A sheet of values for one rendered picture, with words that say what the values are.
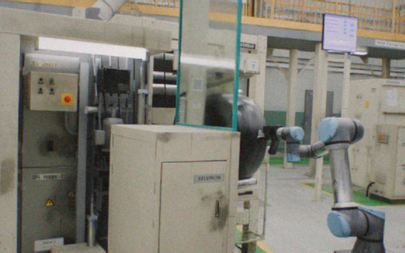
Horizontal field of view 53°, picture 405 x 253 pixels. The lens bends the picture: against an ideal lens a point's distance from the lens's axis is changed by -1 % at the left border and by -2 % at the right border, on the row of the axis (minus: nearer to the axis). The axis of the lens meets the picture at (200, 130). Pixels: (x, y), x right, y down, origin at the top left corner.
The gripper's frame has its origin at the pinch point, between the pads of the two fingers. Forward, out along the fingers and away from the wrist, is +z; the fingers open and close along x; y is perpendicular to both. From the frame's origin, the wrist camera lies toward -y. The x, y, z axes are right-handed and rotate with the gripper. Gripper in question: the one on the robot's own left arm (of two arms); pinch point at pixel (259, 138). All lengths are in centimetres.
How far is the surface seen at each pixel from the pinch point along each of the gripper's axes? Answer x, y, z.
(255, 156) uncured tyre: -0.4, -10.6, 4.0
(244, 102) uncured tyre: 2.7, 22.9, 10.2
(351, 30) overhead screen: -360, 170, 216
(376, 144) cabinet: -431, -6, 233
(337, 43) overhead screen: -336, 149, 225
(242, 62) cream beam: -21, 57, 42
